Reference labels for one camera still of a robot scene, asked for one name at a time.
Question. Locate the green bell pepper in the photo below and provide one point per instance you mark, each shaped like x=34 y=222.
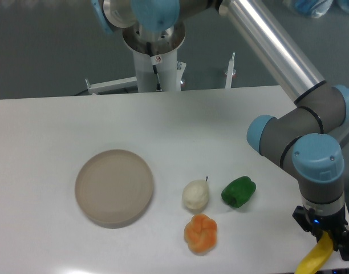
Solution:
x=238 y=192

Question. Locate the beige round plate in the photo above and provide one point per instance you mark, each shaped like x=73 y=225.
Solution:
x=114 y=188

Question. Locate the yellow banana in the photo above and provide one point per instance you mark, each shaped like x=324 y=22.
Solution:
x=317 y=257

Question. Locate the white right frame post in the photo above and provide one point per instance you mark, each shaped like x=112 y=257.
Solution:
x=230 y=72

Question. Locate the orange knotted bread roll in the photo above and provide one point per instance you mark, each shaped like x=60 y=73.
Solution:
x=200 y=234

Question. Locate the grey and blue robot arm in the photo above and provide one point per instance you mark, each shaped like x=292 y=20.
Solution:
x=299 y=142

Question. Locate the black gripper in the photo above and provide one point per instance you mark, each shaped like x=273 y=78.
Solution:
x=316 y=221

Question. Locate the white pear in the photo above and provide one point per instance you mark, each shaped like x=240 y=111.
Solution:
x=195 y=195

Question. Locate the white left frame bracket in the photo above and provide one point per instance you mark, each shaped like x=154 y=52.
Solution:
x=114 y=85

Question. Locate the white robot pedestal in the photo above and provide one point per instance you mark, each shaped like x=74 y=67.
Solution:
x=155 y=57

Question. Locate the blue plastic bag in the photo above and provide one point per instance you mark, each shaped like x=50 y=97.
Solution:
x=309 y=8

